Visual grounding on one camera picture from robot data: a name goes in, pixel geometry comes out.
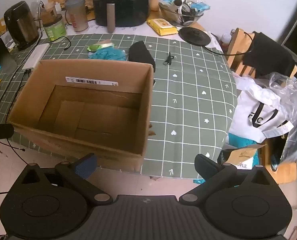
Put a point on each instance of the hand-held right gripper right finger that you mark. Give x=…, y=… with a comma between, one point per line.
x=204, y=164

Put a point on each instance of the brown paper bag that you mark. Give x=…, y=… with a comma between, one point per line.
x=231, y=156

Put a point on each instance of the black air fryer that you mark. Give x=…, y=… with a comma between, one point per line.
x=128, y=7

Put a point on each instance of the black kettle base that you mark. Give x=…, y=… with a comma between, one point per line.
x=193, y=35

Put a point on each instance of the clear plastic bag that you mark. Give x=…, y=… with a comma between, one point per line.
x=293, y=100

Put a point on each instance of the black device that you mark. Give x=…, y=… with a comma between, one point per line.
x=2, y=52

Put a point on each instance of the teal fluffy cloth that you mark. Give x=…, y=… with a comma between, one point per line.
x=108, y=53

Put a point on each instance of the black foam sponge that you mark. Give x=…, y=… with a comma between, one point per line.
x=141, y=53

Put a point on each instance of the white power bank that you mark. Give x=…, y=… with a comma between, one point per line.
x=36, y=55

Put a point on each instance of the green jar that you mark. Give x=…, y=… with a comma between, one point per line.
x=54, y=30

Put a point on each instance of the large cardboard box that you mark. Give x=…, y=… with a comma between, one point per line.
x=88, y=145

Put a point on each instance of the grey lid shaker bottle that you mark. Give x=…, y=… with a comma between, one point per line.
x=77, y=15

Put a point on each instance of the white tablecloth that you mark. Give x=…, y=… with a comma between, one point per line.
x=138, y=30

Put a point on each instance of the red white spray can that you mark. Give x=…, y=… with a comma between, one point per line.
x=227, y=38

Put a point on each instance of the white tote bag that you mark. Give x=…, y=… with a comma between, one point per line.
x=246, y=110

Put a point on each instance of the yellow wipes packet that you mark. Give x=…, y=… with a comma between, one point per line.
x=163, y=26

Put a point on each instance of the green packet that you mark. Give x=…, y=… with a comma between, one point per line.
x=98, y=46

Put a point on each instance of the brown wooden container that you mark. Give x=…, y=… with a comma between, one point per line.
x=49, y=11

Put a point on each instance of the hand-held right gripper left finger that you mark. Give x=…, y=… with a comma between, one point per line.
x=86, y=167

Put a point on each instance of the black electric kettle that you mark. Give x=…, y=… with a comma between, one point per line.
x=21, y=25

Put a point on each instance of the wooden chair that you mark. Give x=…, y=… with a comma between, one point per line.
x=234, y=50

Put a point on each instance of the cardboard tube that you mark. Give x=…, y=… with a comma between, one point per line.
x=177, y=3

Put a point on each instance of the glass bowl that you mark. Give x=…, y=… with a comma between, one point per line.
x=173, y=15

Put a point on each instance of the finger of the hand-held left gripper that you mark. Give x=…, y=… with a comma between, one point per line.
x=1, y=131

